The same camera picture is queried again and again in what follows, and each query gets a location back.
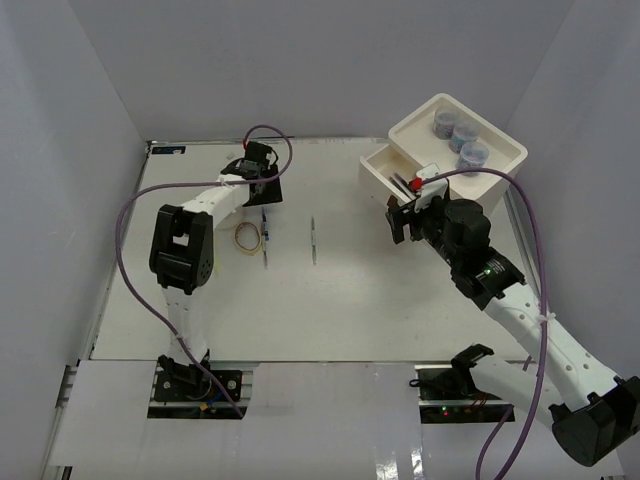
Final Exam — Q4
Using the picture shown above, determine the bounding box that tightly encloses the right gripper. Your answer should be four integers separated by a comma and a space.
386, 192, 462, 268

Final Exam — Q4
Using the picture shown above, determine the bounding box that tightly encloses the purple pen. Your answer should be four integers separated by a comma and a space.
389, 173, 414, 198

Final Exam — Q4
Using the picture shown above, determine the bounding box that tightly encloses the light green pen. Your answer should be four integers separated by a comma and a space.
310, 216, 317, 266

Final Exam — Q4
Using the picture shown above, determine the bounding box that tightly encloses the white drawer storage box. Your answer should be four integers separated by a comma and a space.
369, 94, 528, 216

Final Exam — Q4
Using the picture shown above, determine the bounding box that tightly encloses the paper clip jar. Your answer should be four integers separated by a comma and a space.
456, 141, 489, 176
433, 107, 460, 139
449, 120, 479, 153

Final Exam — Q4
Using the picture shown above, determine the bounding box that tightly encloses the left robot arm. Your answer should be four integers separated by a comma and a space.
149, 141, 283, 399

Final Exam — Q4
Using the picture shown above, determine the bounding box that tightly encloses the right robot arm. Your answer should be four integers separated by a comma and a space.
386, 196, 639, 467

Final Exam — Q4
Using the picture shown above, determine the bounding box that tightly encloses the blue capped pen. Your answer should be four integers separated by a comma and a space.
261, 208, 269, 250

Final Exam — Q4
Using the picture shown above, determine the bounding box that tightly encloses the white barrel pen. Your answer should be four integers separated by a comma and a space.
262, 239, 269, 270

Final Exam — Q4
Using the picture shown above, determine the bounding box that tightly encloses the beige masking tape roll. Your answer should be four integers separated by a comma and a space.
234, 221, 262, 256

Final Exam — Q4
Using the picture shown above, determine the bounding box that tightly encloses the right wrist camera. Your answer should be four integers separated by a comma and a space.
409, 163, 449, 212

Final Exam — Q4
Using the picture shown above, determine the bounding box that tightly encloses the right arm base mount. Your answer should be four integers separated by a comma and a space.
409, 344, 515, 425

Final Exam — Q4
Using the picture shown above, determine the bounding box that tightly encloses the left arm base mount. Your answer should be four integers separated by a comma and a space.
147, 355, 253, 420

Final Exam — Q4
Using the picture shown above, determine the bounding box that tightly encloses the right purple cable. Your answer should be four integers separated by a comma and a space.
422, 168, 549, 480

